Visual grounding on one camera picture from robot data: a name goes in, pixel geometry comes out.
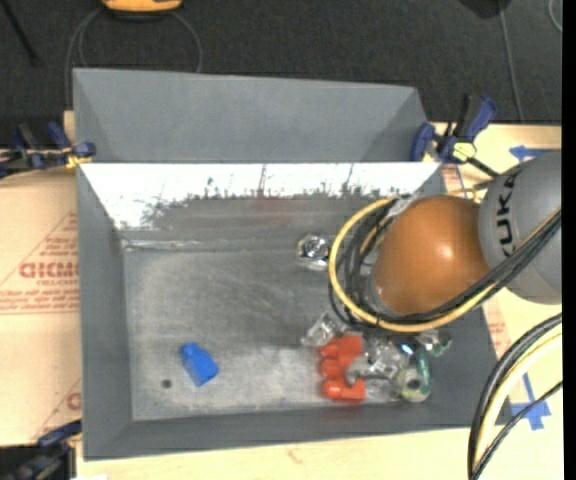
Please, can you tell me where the brown cardboard board, red print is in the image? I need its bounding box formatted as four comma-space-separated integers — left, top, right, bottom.
0, 109, 563, 450

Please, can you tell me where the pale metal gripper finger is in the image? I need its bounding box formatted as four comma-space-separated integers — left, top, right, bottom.
300, 312, 348, 348
344, 353, 386, 390

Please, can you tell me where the grey metal bin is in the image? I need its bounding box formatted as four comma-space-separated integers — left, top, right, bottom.
71, 67, 500, 459

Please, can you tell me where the blue toy block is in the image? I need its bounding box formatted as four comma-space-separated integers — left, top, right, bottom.
178, 341, 220, 388

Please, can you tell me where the orange-red toy block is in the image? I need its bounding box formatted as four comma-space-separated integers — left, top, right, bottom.
317, 334, 368, 403

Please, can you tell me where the clear glass thing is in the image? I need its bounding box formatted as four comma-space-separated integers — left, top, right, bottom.
295, 234, 331, 270

